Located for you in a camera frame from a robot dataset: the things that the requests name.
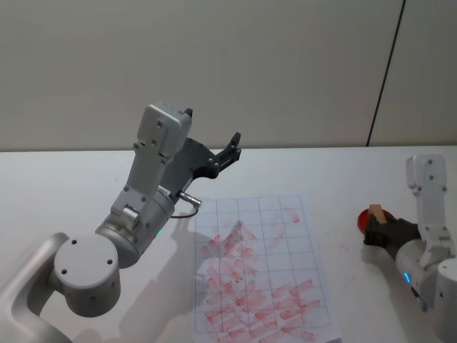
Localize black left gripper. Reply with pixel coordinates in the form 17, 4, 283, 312
169, 131, 242, 196

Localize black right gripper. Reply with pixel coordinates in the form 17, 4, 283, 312
363, 214, 421, 261

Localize small wooden stamp block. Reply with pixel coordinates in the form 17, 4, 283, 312
368, 204, 388, 225

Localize round red ink pad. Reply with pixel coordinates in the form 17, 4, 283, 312
356, 209, 398, 236

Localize white grid paper red stamps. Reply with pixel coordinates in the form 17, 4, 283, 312
191, 194, 343, 343

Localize thin dark cable silver plug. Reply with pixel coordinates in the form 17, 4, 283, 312
170, 192, 204, 219

